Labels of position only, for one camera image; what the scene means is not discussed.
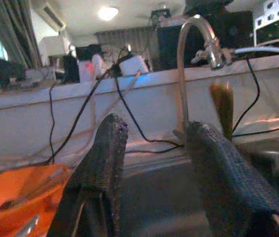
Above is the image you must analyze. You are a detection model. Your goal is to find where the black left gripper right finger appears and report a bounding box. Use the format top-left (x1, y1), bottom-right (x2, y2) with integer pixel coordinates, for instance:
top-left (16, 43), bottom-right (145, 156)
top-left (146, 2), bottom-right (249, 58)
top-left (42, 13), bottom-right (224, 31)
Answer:
top-left (186, 120), bottom-right (279, 237)

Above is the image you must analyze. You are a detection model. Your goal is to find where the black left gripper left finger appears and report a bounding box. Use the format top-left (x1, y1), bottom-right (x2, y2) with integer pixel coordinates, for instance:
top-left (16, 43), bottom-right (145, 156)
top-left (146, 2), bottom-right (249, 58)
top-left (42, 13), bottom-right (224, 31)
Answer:
top-left (55, 113), bottom-right (129, 237)

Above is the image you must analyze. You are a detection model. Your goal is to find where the steel kitchen sink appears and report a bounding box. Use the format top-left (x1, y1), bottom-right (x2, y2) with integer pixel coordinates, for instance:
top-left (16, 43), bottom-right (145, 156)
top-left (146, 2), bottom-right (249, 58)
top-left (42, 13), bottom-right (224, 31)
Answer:
top-left (120, 137), bottom-right (279, 237)

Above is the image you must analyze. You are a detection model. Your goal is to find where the brown tapered object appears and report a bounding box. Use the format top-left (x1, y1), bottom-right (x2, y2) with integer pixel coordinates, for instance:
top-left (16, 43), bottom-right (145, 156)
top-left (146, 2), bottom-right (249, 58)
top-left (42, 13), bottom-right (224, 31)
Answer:
top-left (210, 82), bottom-right (235, 142)

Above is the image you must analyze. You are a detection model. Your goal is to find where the white container red label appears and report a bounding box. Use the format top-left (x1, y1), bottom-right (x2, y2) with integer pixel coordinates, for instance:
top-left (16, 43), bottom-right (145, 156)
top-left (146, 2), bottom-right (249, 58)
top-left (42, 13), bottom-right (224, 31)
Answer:
top-left (78, 54), bottom-right (108, 82)

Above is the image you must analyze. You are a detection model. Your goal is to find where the orange bowl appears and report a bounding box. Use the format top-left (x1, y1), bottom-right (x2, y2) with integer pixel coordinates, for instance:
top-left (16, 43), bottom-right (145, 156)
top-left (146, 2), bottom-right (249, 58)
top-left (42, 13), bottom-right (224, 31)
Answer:
top-left (0, 162), bottom-right (77, 237)

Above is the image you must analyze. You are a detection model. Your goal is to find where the metal spoon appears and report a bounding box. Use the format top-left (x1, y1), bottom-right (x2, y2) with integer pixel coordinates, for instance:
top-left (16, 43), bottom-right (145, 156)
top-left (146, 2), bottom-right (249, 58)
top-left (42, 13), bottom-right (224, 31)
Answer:
top-left (13, 214), bottom-right (41, 237)

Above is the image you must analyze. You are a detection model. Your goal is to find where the white power adapter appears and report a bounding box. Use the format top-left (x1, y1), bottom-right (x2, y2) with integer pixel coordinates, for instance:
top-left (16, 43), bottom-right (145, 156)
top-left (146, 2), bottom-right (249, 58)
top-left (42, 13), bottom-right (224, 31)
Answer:
top-left (118, 55), bottom-right (150, 77)

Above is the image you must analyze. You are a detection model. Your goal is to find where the steel gooseneck faucet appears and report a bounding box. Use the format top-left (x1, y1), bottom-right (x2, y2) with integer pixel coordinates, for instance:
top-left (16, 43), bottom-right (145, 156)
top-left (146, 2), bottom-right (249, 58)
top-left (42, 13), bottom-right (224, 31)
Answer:
top-left (172, 14), bottom-right (230, 149)

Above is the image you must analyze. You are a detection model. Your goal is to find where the grey pleated curtain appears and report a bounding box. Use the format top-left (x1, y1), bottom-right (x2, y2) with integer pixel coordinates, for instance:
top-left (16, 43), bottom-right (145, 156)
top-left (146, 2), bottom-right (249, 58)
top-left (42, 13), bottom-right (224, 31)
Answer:
top-left (94, 27), bottom-right (159, 49)

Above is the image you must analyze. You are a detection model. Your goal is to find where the large black screen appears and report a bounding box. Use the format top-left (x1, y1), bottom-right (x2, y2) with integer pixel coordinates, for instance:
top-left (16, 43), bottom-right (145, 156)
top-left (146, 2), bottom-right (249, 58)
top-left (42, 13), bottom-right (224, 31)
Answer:
top-left (157, 9), bottom-right (254, 73)

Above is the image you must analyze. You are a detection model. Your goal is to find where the black bulky object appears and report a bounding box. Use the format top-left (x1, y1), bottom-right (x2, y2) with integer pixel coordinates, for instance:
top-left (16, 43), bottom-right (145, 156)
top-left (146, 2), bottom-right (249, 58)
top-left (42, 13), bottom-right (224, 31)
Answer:
top-left (0, 56), bottom-right (28, 96)

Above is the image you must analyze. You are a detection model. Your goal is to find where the round ceiling lamp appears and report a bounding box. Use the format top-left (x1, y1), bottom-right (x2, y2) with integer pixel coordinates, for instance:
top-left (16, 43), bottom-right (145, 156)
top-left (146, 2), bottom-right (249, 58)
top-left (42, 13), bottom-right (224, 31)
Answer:
top-left (97, 6), bottom-right (120, 22)

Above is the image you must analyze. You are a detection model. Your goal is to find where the white air conditioner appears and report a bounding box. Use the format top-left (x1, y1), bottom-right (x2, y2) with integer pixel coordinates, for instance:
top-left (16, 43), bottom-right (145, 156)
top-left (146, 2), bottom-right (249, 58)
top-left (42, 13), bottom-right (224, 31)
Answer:
top-left (34, 0), bottom-right (67, 32)

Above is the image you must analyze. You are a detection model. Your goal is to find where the grey window curtain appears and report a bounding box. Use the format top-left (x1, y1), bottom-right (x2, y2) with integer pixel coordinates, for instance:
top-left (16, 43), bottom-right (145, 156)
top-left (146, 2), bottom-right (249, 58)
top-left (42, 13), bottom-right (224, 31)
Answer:
top-left (0, 0), bottom-right (41, 69)

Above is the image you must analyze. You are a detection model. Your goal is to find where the white cubby shelf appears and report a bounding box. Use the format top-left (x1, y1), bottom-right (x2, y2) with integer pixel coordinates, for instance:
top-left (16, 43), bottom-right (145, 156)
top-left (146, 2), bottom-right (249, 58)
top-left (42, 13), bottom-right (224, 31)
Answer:
top-left (253, 0), bottom-right (279, 47)

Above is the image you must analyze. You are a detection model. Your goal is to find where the black cable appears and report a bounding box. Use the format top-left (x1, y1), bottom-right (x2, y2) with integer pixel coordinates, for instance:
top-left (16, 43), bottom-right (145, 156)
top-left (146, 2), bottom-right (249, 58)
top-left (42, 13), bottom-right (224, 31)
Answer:
top-left (232, 57), bottom-right (279, 138)
top-left (44, 44), bottom-right (132, 166)
top-left (114, 75), bottom-right (185, 149)
top-left (48, 86), bottom-right (56, 163)

